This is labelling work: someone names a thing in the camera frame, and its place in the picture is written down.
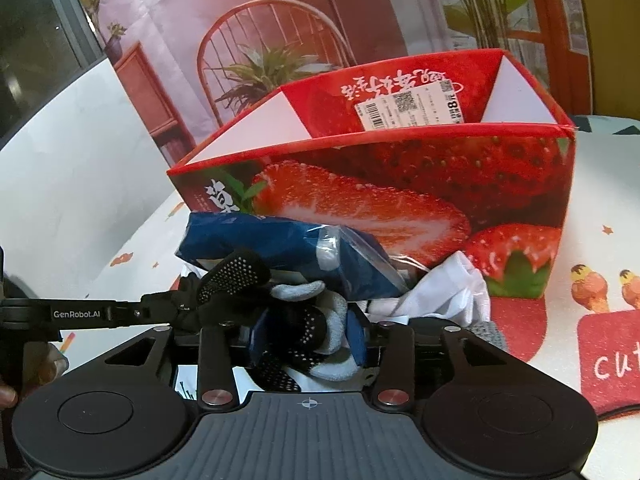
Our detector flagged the grey knit cloth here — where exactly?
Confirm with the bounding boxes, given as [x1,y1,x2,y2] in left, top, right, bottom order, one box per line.
[465,320,509,354]

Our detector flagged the red strawberry print box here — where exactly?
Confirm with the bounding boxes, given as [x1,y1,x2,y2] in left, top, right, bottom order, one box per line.
[166,48,577,301]

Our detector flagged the wall poster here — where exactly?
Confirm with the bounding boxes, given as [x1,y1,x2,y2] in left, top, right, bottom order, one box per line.
[66,0,596,168]

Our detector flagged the white cloth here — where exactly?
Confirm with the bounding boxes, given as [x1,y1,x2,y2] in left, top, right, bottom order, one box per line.
[360,251,494,332]

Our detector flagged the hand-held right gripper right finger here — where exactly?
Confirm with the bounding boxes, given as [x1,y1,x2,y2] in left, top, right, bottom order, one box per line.
[348,309,507,409]

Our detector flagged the blue packet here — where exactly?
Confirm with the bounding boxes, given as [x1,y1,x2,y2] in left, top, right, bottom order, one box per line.
[175,211,412,305]

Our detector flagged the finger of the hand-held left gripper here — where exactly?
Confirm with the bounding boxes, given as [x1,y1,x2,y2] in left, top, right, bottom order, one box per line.
[140,287,202,323]

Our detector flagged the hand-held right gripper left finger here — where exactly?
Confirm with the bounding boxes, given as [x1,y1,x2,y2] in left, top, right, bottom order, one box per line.
[102,310,271,409]

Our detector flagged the grey black dotted glove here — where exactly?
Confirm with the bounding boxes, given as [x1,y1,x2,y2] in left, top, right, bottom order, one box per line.
[247,280,370,394]

